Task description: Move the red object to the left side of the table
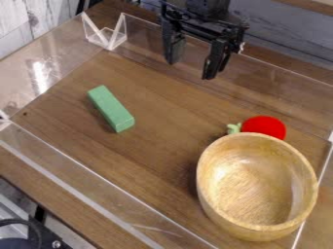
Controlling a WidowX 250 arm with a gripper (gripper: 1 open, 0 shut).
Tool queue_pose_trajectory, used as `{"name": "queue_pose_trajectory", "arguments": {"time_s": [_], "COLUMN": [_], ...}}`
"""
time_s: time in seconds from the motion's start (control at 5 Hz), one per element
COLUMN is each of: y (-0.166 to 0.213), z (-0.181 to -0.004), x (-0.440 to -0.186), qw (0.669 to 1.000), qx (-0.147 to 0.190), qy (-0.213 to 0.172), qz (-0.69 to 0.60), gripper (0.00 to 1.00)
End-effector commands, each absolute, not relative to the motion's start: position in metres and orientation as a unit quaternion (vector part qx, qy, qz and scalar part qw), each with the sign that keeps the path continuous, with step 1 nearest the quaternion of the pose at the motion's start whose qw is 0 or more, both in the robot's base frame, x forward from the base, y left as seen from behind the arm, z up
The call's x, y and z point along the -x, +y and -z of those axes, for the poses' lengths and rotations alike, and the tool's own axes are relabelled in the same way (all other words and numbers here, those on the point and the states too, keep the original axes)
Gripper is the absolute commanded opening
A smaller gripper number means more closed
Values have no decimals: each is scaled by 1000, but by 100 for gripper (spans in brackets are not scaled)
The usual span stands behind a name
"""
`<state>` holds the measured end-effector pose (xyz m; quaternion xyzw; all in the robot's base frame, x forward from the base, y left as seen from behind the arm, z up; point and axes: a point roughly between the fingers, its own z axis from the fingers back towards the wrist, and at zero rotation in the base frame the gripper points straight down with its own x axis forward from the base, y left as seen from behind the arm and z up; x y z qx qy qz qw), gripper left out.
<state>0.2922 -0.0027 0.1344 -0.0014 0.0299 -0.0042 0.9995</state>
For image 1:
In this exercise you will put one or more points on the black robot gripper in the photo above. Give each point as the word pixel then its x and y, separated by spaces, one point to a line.
pixel 206 18

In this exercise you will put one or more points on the black metal table clamp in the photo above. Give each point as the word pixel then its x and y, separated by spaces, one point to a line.
pixel 40 236

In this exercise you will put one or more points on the green rectangular block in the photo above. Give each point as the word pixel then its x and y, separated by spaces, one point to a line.
pixel 114 112

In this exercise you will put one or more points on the wooden bowl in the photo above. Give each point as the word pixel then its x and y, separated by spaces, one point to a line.
pixel 257 186

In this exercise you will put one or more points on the clear acrylic corner bracket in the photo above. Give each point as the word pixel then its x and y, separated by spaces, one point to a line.
pixel 106 37

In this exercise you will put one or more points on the red plush strawberry toy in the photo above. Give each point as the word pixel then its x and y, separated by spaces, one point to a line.
pixel 260 124

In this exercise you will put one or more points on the clear acrylic table barrier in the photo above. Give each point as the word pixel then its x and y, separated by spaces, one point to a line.
pixel 123 187

